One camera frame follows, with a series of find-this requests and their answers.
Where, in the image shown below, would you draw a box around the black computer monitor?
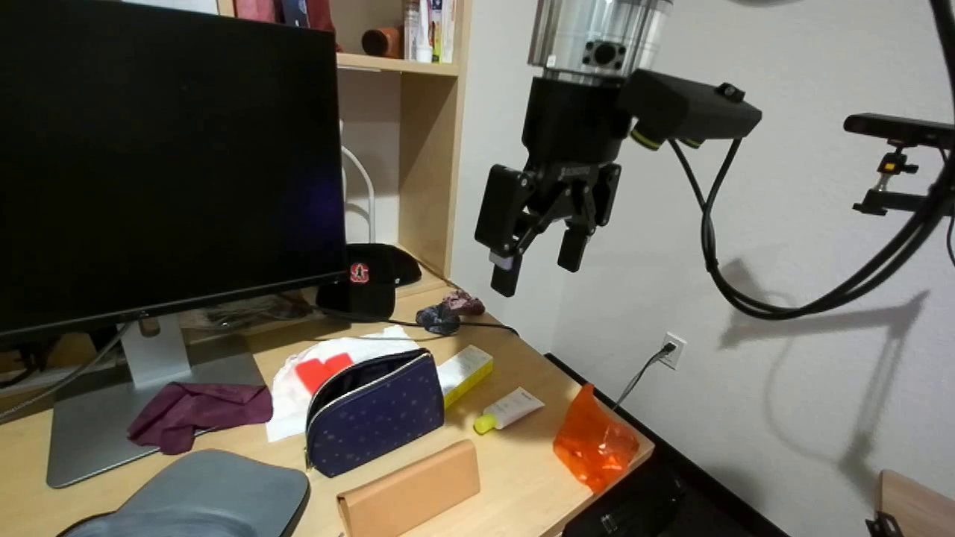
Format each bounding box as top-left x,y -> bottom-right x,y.
0,0 -> 343,341

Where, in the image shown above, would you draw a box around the black cap with red badge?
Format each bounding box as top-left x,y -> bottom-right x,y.
316,245 -> 422,318

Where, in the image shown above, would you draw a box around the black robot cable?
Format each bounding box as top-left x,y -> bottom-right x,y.
665,0 -> 955,321

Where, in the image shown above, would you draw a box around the white paper with red patch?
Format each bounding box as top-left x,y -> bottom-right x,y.
267,338 -> 413,442

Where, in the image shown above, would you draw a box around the orange plastic bag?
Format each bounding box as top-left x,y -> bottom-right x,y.
552,384 -> 641,493

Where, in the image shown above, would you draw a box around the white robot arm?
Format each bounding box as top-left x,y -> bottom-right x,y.
474,0 -> 668,295

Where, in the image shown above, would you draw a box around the silver monitor stand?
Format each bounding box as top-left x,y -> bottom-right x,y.
49,317 -> 262,490

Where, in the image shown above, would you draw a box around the purple cloth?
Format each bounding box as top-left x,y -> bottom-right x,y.
129,383 -> 274,454

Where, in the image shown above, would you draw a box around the white wall socket with plug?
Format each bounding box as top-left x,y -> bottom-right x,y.
616,330 -> 686,406

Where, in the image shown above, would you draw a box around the yellow and white box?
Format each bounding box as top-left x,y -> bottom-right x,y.
435,345 -> 495,406

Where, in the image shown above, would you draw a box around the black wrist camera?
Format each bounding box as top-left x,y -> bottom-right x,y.
622,69 -> 762,148

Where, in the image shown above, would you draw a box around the black camera on stand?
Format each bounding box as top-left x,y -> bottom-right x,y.
841,113 -> 955,217

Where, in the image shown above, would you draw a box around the white bottles on shelf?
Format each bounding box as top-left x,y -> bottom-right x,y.
402,0 -> 458,63

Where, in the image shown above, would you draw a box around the dark blue dotted pouch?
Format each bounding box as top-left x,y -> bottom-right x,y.
304,348 -> 444,477

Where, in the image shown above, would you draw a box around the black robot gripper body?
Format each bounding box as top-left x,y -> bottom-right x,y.
474,77 -> 631,257

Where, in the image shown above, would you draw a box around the small dark red tool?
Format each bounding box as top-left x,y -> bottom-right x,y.
416,292 -> 484,338

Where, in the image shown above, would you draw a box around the white and yellow tube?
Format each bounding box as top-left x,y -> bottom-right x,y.
473,387 -> 543,436

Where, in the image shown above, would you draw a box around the wooden shelf unit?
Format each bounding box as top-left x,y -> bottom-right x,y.
329,0 -> 470,274

